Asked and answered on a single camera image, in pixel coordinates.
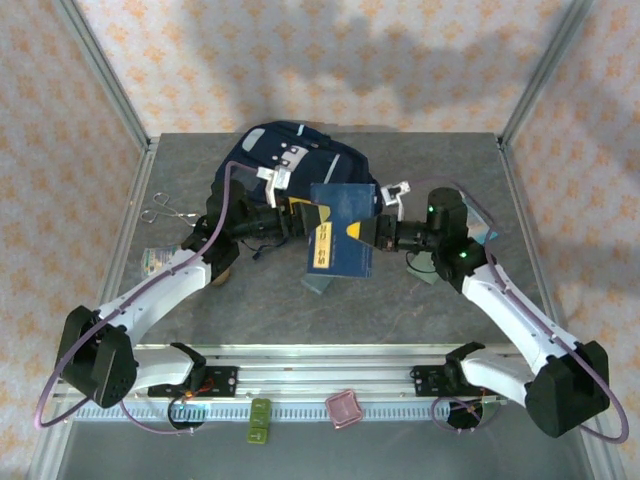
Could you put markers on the green snap wallet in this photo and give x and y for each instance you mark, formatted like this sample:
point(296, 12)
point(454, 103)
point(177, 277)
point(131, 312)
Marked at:
point(422, 272)

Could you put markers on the pink square lid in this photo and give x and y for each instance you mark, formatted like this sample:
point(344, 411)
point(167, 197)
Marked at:
point(343, 410)

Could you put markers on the aluminium frame post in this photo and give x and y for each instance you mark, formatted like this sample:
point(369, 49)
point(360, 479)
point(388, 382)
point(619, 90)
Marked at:
point(102, 70)
point(545, 70)

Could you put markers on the white blue tube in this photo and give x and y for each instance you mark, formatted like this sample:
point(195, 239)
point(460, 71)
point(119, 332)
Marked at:
point(482, 230)

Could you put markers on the aluminium side rail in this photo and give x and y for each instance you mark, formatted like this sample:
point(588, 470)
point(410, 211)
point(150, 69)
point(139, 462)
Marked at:
point(526, 220)
point(129, 220)

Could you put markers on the tan round tag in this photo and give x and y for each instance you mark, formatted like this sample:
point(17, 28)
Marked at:
point(221, 279)

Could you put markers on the green button block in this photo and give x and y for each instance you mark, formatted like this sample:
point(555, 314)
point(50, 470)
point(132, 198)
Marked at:
point(259, 422)

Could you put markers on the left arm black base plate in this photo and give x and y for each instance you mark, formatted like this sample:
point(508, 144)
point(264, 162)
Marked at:
point(222, 381)

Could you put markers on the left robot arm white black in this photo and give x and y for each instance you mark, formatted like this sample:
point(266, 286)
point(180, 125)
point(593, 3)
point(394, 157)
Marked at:
point(160, 290)

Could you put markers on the blue book yellow label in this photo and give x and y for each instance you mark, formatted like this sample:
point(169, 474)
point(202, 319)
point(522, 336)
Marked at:
point(345, 205)

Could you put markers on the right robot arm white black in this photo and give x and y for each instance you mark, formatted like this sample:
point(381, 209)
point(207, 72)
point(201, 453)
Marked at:
point(510, 310)

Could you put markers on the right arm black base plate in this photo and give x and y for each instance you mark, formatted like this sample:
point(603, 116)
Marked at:
point(425, 380)

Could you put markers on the grey-blue pencil case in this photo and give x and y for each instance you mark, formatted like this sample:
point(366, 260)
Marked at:
point(317, 286)

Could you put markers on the navy blue backpack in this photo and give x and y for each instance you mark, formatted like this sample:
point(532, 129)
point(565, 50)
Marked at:
point(320, 160)

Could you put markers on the aluminium mounting rail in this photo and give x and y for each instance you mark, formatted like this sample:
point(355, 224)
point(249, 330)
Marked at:
point(320, 372)

